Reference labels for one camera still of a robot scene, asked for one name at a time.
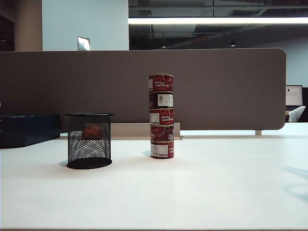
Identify computer monitor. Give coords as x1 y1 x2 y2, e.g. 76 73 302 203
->
285 85 304 106

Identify red tomato paste can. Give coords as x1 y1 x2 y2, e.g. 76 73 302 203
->
148 74 174 93
148 91 174 109
150 124 175 142
150 141 175 159
149 107 175 126

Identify orange round object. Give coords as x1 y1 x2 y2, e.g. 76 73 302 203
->
83 123 105 140

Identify black mesh pen holder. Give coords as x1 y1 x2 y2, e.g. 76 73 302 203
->
64 113 115 169

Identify ceiling light strip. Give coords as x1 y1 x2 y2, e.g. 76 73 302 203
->
128 17 308 25

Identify metal wall plate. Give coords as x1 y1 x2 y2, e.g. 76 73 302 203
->
77 36 91 51

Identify brown desk partition panel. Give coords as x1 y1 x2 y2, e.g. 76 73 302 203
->
0 48 287 131

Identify white cloth bundle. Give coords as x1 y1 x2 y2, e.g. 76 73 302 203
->
288 105 307 123

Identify dark blue plastic box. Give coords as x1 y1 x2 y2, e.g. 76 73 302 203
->
0 113 61 149

